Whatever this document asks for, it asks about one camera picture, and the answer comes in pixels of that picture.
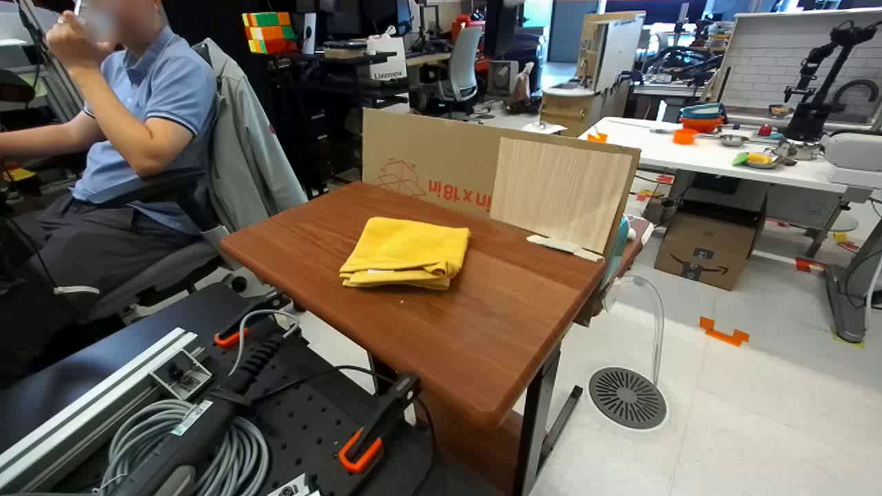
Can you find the black cylindrical handle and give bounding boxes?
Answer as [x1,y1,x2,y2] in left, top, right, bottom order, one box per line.
[107,334,291,496]

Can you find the white box device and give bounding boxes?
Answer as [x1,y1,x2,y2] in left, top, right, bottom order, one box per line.
[364,30,411,85]

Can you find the grey white office chair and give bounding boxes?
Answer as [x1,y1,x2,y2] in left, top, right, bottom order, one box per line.
[415,22,488,118]

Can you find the cardboard box with black print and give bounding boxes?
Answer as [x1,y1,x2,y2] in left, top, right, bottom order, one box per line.
[652,208,761,294]

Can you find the orange floor bracket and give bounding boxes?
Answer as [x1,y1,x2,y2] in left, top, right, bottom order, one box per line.
[699,314,754,351]

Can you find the grey jacket on chair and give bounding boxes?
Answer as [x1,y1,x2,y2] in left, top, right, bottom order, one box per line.
[193,35,313,235]

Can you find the plate with green yellow food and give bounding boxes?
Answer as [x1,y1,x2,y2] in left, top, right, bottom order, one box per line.
[730,147,783,175]

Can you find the grey coiled cables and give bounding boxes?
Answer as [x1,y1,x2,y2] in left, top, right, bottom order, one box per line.
[95,398,277,496]

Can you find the yellow towel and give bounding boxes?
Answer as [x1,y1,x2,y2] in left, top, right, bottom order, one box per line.
[338,215,474,294]

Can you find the clear drinking glass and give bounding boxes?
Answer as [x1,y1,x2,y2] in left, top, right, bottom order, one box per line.
[73,0,118,41]

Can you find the large cardboard box red print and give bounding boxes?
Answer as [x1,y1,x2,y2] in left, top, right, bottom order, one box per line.
[358,104,518,221]

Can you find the light wooden board panel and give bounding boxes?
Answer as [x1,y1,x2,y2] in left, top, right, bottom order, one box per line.
[488,132,644,265]

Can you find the black perforated base board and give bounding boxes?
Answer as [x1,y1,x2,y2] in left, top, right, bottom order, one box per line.
[0,281,446,496]

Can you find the white work table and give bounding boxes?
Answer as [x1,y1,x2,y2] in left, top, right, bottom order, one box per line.
[580,114,882,347]

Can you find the white perforated panel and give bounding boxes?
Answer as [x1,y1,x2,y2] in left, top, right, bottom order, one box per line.
[714,6,882,132]

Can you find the black metal desk leg frame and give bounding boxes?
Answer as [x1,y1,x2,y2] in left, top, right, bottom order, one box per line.
[513,344,588,496]

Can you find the colourful cube box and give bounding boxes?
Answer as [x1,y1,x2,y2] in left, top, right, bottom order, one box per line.
[240,9,303,57]

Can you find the beige round stack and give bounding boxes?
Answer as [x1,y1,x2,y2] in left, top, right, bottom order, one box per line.
[539,85,602,140]

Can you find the man in blue polo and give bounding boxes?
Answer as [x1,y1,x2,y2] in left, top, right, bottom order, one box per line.
[0,0,225,370]

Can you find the aluminium profile rail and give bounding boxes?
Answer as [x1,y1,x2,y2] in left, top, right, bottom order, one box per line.
[0,326,203,491]

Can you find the round black grille disc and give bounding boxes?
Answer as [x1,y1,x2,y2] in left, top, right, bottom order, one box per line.
[588,363,670,434]

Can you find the black office chair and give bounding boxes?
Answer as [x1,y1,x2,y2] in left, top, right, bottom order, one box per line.
[51,168,240,326]

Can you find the tall cardboard box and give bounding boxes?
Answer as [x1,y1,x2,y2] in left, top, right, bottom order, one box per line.
[573,9,652,96]

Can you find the black orange bar clamp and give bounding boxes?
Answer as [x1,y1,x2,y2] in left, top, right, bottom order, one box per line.
[335,373,423,479]
[209,294,298,359]

